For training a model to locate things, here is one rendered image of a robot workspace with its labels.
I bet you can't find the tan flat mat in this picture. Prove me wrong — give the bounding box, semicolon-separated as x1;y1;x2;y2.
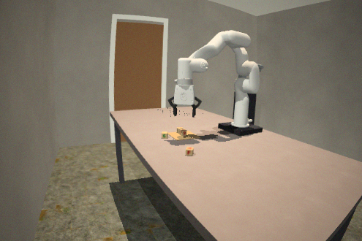
168;131;200;140

